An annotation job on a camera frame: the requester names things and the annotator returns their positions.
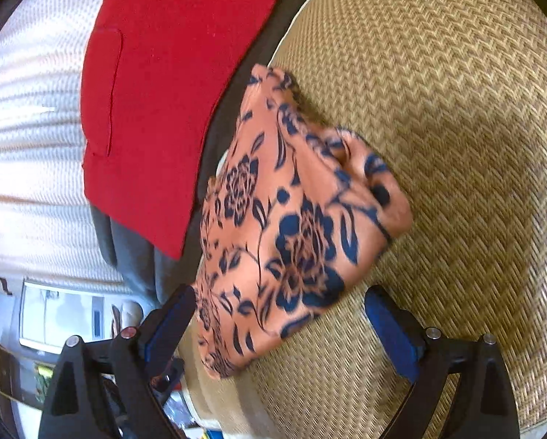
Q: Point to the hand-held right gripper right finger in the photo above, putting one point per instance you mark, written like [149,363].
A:
[390,329]

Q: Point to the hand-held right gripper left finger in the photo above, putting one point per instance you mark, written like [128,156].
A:
[166,329]

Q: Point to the orange floral garment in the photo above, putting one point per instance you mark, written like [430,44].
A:
[296,228]

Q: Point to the grey cloth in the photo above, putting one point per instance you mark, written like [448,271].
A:
[131,256]

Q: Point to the white framed window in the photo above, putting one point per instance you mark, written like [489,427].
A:
[58,311]

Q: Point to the woven straw mat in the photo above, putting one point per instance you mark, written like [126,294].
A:
[461,123]

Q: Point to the red cloth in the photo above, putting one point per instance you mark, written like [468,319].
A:
[163,100]

